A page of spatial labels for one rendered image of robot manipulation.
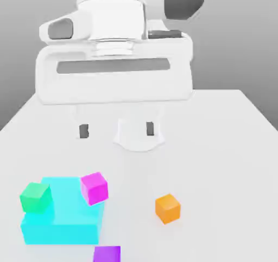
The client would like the small magenta cube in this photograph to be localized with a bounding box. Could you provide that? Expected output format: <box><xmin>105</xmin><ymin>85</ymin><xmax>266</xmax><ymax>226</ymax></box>
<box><xmin>80</xmin><ymin>171</ymin><xmax>109</xmax><ymax>207</ymax></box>

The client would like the small purple cube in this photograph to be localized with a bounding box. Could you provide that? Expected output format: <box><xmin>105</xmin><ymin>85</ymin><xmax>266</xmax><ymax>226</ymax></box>
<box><xmin>92</xmin><ymin>245</ymin><xmax>122</xmax><ymax>262</ymax></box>

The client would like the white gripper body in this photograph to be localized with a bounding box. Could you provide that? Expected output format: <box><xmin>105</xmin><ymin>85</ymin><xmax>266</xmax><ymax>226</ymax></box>
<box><xmin>34</xmin><ymin>35</ymin><xmax>194</xmax><ymax>106</ymax></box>

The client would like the small green cube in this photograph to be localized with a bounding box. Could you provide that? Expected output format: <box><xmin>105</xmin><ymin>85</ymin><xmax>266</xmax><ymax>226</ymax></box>
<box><xmin>19</xmin><ymin>182</ymin><xmax>53</xmax><ymax>215</ymax></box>

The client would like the large cyan box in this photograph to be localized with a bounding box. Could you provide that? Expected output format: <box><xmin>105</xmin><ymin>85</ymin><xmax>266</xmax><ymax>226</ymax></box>
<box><xmin>20</xmin><ymin>176</ymin><xmax>105</xmax><ymax>246</ymax></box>

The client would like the small orange cube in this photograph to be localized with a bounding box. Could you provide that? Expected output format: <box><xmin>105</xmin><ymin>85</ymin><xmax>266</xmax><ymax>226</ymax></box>
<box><xmin>155</xmin><ymin>193</ymin><xmax>181</xmax><ymax>225</ymax></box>

